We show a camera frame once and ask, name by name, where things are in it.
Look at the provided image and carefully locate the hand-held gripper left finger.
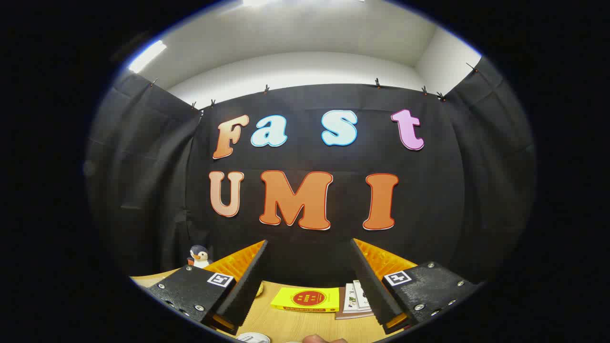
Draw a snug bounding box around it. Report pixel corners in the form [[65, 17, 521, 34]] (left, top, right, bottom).
[[145, 240, 269, 335]]

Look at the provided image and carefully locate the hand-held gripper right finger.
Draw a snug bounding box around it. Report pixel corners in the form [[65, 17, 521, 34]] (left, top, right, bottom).
[[350, 238, 482, 335]]

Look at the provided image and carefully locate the thick brown cover book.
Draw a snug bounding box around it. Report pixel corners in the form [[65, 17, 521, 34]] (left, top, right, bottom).
[[335, 286, 375, 320]]

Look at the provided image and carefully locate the penguin plush toy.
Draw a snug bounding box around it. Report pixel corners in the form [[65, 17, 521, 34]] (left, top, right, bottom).
[[187, 245, 214, 269]]

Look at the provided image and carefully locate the yellow book with red circle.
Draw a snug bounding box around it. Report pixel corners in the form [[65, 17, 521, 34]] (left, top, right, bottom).
[[271, 287, 340, 313]]

